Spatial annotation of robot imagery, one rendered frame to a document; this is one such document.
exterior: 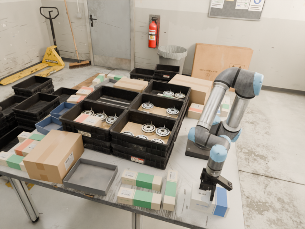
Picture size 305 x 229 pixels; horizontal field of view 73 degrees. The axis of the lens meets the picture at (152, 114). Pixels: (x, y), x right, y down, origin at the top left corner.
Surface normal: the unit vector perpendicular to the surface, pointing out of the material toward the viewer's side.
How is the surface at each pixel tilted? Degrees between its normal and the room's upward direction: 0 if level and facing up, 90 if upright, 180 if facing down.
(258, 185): 0
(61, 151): 0
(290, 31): 90
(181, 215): 0
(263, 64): 90
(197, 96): 90
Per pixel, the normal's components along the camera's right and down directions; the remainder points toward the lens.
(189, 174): 0.04, -0.84
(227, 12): -0.25, 0.51
